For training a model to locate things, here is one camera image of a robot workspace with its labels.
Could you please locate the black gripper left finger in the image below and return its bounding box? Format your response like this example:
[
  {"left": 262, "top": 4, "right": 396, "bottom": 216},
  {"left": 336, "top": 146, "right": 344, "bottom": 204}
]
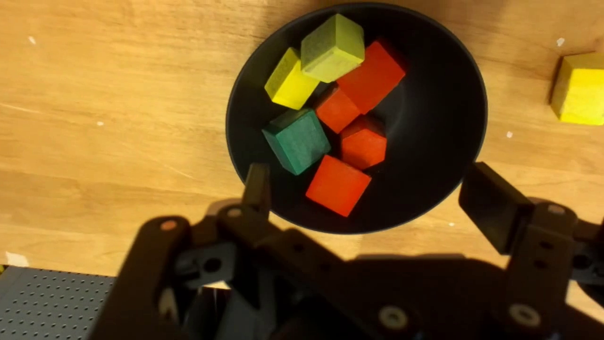
[{"left": 91, "top": 161, "right": 328, "bottom": 340}]

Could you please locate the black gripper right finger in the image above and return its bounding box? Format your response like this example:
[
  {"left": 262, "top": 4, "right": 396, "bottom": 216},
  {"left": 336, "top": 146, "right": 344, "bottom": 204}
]
[{"left": 457, "top": 161, "right": 604, "bottom": 340}]

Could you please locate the red wooden block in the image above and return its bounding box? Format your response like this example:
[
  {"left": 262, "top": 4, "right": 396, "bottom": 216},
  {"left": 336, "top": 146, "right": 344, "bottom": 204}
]
[
  {"left": 338, "top": 117, "right": 389, "bottom": 170},
  {"left": 315, "top": 85, "right": 362, "bottom": 136},
  {"left": 336, "top": 38, "right": 408, "bottom": 117},
  {"left": 304, "top": 153, "right": 374, "bottom": 219}
]

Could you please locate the yellow wooden block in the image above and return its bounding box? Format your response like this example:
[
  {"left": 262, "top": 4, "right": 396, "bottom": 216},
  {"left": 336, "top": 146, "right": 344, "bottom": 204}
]
[
  {"left": 262, "top": 46, "right": 321, "bottom": 112},
  {"left": 547, "top": 51, "right": 604, "bottom": 127}
]

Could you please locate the black bowl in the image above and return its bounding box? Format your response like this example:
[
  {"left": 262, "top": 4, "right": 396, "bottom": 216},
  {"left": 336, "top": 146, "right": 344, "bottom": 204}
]
[{"left": 223, "top": 0, "right": 489, "bottom": 236}]

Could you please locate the dark perforated mounting plate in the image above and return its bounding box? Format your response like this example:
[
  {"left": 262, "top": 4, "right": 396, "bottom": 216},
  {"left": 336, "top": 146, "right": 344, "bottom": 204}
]
[{"left": 0, "top": 263, "right": 119, "bottom": 340}]

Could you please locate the lime green wooden block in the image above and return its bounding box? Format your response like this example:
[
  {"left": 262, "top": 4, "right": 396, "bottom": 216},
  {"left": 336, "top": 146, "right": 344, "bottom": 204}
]
[{"left": 298, "top": 12, "right": 366, "bottom": 85}]

